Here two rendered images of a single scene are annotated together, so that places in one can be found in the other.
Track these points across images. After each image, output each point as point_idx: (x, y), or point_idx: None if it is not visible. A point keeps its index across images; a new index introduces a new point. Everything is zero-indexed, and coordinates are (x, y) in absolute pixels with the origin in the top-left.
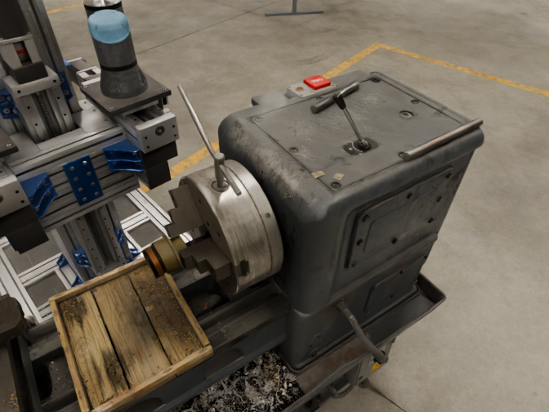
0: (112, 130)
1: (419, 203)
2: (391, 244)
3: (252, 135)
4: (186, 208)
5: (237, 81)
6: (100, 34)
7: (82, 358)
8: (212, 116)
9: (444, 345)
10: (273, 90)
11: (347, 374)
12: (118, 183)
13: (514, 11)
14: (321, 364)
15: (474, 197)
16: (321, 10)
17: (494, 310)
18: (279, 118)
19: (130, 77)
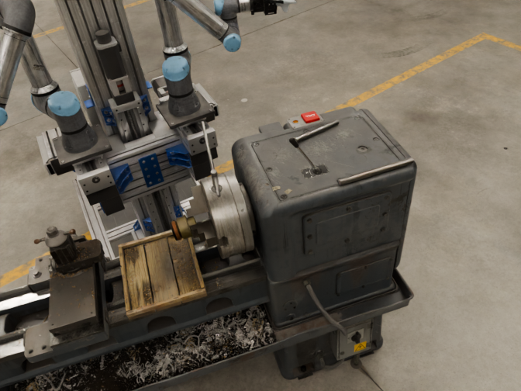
0: (172, 136)
1: (362, 215)
2: (345, 242)
3: (248, 156)
4: (198, 199)
5: (317, 73)
6: (168, 75)
7: (131, 282)
8: (284, 108)
9: (443, 349)
10: (350, 84)
11: (333, 349)
12: (174, 174)
13: None
14: (297, 327)
15: None
16: None
17: (508, 329)
18: (270, 144)
19: (187, 102)
